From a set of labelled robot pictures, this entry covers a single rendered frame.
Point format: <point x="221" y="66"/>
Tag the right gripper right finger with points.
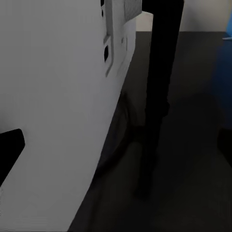
<point x="224" y="143"/>

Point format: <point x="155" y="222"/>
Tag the desk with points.
<point x="180" y="182"/>

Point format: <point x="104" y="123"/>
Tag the monitor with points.
<point x="63" y="64"/>

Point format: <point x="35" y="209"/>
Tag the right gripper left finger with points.
<point x="11" y="145"/>

